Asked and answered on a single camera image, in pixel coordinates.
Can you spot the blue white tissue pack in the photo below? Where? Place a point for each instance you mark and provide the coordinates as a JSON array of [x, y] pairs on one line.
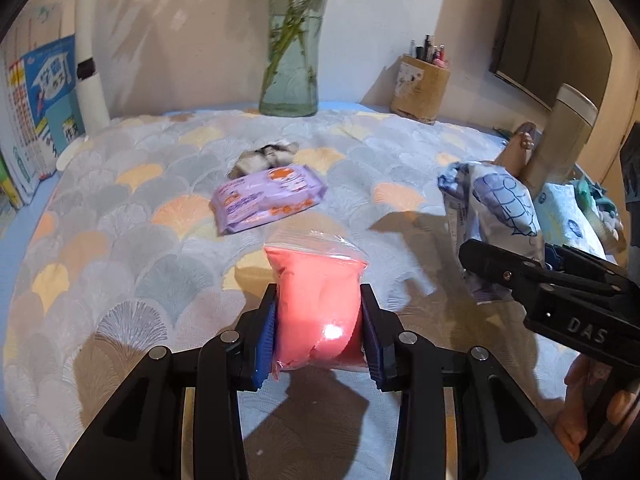
[[565, 215]]

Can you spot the fan pattern tablecloth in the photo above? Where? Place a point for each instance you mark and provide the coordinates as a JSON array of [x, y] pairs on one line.
[[150, 260]]

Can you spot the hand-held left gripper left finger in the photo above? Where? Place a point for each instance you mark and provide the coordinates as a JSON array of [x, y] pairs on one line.
[[265, 340]]

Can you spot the white lamp stand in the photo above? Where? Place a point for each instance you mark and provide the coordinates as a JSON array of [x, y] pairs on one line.
[[92, 100]]

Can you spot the white blue snack bag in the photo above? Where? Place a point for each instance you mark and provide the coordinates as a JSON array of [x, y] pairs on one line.
[[500, 200]]

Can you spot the tall beige thermos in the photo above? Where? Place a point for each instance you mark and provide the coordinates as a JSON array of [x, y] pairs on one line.
[[560, 135]]

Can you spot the black monitor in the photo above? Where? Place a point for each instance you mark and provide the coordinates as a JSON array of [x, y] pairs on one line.
[[550, 35]]

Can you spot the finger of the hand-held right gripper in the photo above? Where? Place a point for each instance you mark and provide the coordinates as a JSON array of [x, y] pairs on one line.
[[500, 270], [585, 267]]

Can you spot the beige pen holder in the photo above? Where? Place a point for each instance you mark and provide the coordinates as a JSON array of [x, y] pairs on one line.
[[420, 90]]

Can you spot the pink plastic pouch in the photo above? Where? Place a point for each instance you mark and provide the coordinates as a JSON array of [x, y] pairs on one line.
[[315, 305]]

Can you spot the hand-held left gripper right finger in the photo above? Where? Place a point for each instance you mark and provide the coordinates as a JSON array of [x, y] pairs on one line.
[[372, 345]]

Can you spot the row of books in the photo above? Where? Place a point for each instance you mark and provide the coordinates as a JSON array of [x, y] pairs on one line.
[[35, 110]]

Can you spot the person's right hand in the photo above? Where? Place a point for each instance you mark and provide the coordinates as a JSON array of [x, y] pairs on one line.
[[585, 380]]

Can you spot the purple wet wipes pack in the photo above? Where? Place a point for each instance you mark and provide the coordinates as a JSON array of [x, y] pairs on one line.
[[265, 197]]

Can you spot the bunch of pens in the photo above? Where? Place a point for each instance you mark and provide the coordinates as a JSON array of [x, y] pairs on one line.
[[427, 50]]

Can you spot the grey striped cloth toy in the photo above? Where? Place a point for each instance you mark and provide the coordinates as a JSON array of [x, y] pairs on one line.
[[265, 156]]

